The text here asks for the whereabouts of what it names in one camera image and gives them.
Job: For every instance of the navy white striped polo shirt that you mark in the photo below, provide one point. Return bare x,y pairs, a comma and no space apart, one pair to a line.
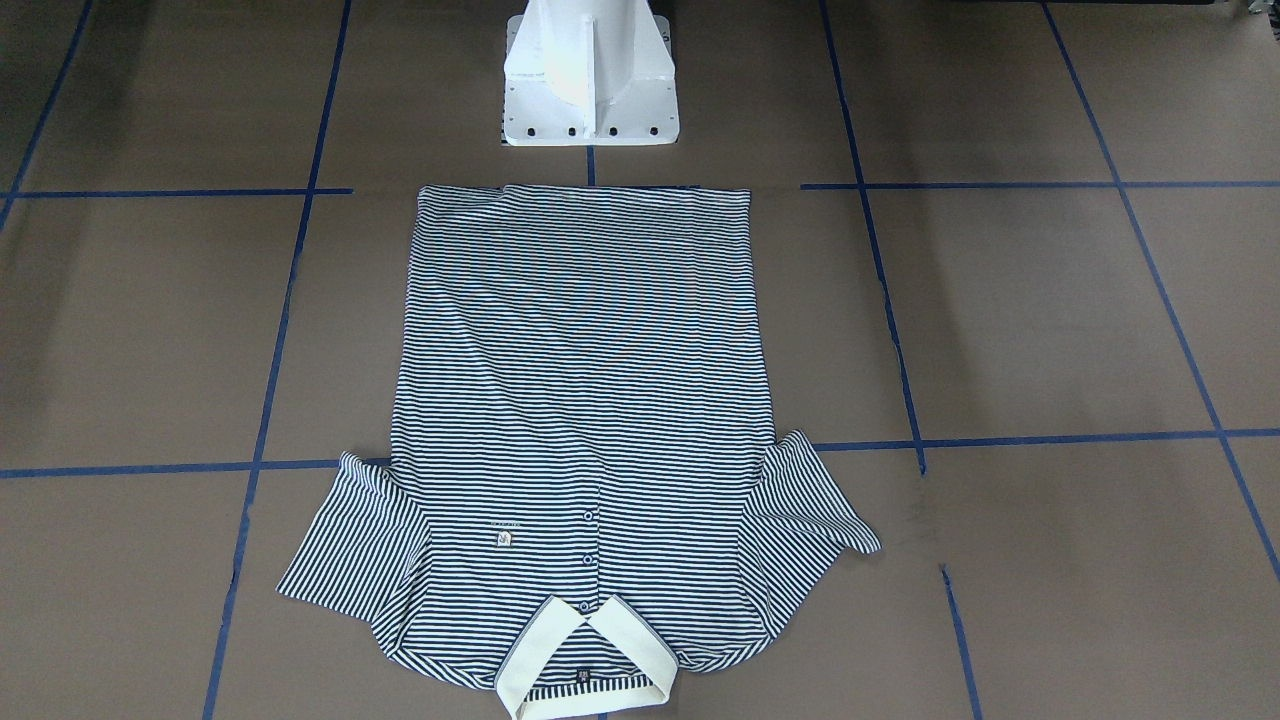
585,495

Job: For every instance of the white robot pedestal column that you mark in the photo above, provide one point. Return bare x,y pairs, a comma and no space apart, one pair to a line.
589,73

